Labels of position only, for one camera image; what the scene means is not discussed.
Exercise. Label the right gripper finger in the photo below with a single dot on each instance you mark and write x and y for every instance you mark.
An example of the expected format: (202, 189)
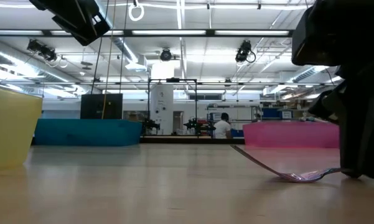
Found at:
(364, 140)
(330, 105)

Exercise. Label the iridescent blue fork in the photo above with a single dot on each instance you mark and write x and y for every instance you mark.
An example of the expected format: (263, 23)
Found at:
(302, 178)

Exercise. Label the yellow plastic bin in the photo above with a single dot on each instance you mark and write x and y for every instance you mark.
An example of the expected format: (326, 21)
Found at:
(9, 130)

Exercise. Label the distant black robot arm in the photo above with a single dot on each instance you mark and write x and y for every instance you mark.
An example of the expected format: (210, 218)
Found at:
(149, 125)
(194, 124)

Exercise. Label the black ceiling track fixture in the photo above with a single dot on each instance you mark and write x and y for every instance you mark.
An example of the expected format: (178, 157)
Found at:
(45, 53)

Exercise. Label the pink-red plastic bin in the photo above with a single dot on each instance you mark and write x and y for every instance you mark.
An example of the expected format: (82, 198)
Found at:
(289, 134)

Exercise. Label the overhead beam with light strips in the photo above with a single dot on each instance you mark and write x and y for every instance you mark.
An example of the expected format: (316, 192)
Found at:
(127, 32)

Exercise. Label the blue storage bins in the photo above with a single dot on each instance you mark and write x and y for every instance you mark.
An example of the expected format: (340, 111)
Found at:
(269, 113)

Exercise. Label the black monitor panel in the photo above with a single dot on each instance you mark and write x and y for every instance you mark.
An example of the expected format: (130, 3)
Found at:
(93, 107)

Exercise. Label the black round ceiling fixture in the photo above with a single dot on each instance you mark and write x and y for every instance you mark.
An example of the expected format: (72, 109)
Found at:
(165, 55)

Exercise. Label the person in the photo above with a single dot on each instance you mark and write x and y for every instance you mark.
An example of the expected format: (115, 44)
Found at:
(222, 129)

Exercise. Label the blue plastic bin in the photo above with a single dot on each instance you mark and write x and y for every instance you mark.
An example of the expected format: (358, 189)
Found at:
(90, 132)

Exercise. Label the white pillar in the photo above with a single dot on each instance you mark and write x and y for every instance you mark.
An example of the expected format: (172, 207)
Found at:
(161, 102)

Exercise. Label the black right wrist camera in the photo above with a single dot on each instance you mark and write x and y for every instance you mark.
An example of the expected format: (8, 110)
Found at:
(314, 40)

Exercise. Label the black ceiling camera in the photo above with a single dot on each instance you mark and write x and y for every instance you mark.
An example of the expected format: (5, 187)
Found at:
(243, 51)

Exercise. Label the black gantry frame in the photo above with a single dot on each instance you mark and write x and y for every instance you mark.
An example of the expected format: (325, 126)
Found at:
(172, 80)

